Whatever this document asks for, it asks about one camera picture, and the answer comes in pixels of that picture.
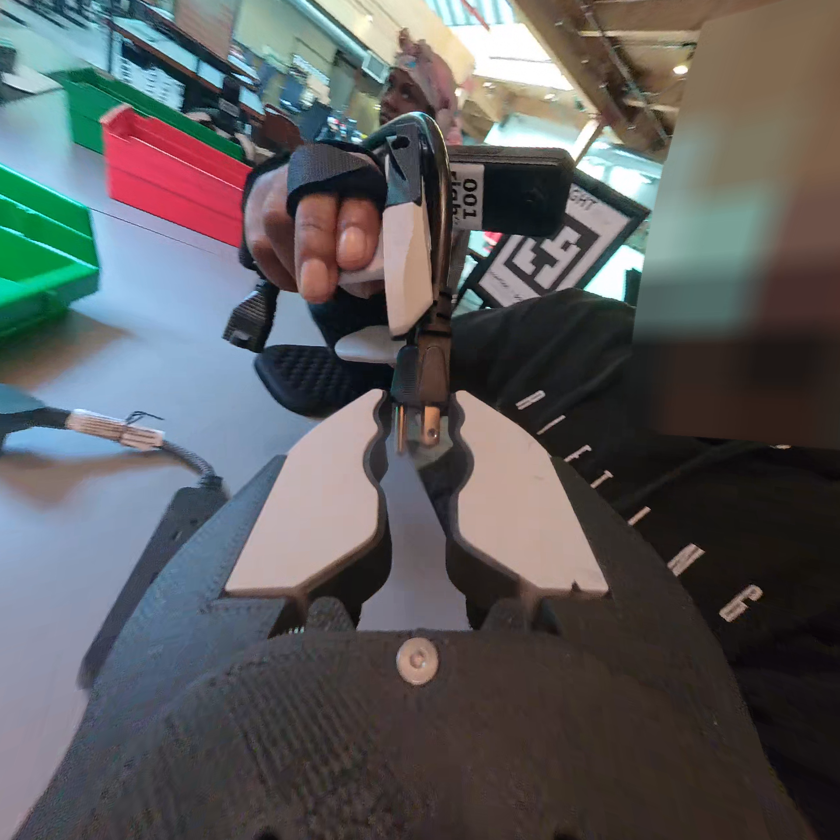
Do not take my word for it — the person's right hand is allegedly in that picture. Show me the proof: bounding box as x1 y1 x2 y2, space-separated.
244 161 385 304

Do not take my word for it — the red plastic bin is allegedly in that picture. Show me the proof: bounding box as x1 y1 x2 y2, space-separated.
101 105 253 247

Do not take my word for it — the green plastic bin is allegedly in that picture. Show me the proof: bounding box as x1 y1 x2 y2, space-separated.
0 164 101 339
52 67 247 161

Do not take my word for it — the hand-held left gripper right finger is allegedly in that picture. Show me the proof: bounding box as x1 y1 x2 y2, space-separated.
446 390 610 618

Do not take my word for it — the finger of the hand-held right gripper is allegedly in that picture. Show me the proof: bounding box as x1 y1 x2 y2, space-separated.
382 156 435 339

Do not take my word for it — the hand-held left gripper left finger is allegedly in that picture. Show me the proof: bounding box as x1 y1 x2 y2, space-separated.
225 389 392 614

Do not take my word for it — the black short extension cord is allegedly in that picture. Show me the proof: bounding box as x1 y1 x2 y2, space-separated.
223 112 455 454

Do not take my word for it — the black power strip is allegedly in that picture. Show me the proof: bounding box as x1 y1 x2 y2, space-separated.
79 486 231 686

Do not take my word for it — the printed marker sign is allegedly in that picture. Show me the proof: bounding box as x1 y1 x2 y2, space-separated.
459 172 652 309

